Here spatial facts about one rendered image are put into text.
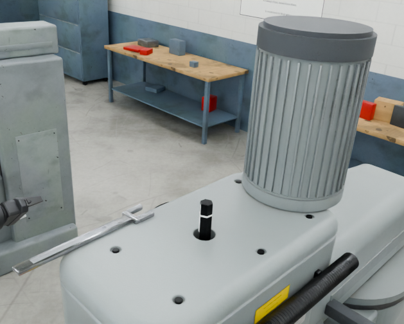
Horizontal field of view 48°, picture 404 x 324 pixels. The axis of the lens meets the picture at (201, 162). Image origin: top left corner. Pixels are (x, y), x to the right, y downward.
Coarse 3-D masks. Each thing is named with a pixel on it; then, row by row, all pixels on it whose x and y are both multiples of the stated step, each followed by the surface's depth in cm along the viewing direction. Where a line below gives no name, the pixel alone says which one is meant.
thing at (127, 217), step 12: (132, 216) 77; (144, 216) 77; (96, 228) 73; (108, 228) 73; (72, 240) 70; (84, 240) 70; (48, 252) 67; (60, 252) 67; (24, 264) 64; (36, 264) 64
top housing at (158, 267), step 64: (192, 192) 87; (64, 256) 68; (128, 256) 68; (192, 256) 69; (256, 256) 70; (320, 256) 80; (64, 320) 71; (128, 320) 57; (192, 320) 58; (256, 320) 70
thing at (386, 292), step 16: (400, 256) 127; (384, 272) 120; (400, 272) 121; (368, 288) 114; (384, 288) 114; (400, 288) 115; (352, 304) 111; (368, 304) 111; (384, 304) 112; (400, 304) 116; (384, 320) 115; (400, 320) 123
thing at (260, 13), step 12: (252, 0) 561; (264, 0) 549; (276, 0) 537; (288, 0) 525; (300, 0) 514; (312, 0) 504; (324, 0) 493; (240, 12) 579; (252, 12) 566; (264, 12) 554; (276, 12) 541; (288, 12) 529; (300, 12) 519; (312, 12) 508
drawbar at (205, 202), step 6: (204, 204) 71; (210, 204) 72; (204, 210) 72; (210, 210) 72; (204, 222) 73; (210, 222) 73; (204, 228) 73; (210, 228) 74; (198, 234) 75; (204, 234) 74; (210, 234) 74
